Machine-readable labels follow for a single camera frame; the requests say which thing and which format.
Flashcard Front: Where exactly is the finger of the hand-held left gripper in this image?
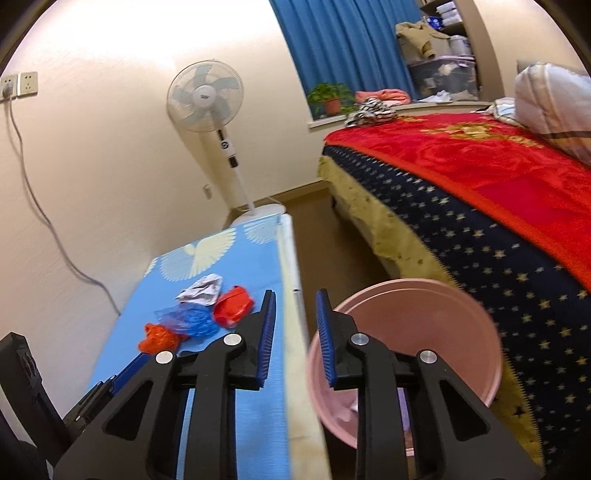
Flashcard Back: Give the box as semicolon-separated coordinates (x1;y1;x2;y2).
62;356;149;435

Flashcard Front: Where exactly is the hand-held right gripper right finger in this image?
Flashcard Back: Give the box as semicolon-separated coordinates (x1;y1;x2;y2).
315;288;543;480

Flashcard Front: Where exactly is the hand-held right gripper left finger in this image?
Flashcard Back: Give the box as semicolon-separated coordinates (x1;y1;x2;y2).
53;289;278;480

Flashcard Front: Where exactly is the red plastic bag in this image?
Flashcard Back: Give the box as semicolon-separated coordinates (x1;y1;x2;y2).
213;286;254;329

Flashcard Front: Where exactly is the orange plastic wrapper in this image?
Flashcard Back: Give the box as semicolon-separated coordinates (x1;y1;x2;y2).
139;323;183;355

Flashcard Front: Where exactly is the blue plastic bag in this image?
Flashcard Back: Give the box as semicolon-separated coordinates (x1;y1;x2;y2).
156;305;218;340

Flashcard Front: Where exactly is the silver foil wrapper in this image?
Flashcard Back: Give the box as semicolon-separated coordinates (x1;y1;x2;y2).
178;274;225;308

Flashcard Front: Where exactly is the pink plastic bin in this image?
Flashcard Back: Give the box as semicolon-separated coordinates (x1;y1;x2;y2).
305;279;503;457

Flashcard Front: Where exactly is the white table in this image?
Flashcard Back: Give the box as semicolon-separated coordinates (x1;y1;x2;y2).
277;215;333;480

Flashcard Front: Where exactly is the blue table mat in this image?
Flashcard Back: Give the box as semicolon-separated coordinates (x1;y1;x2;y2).
85;215;291;480

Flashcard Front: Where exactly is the bed with red blanket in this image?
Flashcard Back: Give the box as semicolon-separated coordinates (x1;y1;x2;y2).
318;145;591;467

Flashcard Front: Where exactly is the black white striped cloth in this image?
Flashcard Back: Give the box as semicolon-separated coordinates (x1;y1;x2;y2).
344;98;398;127

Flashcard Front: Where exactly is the red blanket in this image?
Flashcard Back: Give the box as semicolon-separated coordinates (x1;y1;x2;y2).
325;113;591;291

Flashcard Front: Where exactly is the potted green plant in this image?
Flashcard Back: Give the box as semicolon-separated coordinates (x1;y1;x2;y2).
307;83;355;118

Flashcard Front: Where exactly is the white standing fan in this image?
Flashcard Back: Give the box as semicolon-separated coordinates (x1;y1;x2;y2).
166;59;287;227

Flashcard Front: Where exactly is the pink cloth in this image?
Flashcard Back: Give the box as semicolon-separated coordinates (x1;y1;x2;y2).
355;89;411;106

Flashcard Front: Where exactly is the clear plastic storage box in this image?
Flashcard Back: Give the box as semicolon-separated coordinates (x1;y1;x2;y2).
409;55;478;100

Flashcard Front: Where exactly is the light blue cloth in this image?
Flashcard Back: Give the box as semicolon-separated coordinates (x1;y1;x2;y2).
485;98;527;125

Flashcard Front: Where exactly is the blue curtain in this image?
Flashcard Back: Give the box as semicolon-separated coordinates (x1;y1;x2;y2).
269;0;419;118

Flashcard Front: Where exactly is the beige coat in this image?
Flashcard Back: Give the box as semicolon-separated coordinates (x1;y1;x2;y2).
396;21;451;61

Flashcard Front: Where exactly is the plaid pillow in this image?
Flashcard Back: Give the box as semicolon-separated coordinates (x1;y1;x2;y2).
515;62;591;167

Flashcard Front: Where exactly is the grey wall cable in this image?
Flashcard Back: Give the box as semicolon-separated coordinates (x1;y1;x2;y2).
4;97;123;320

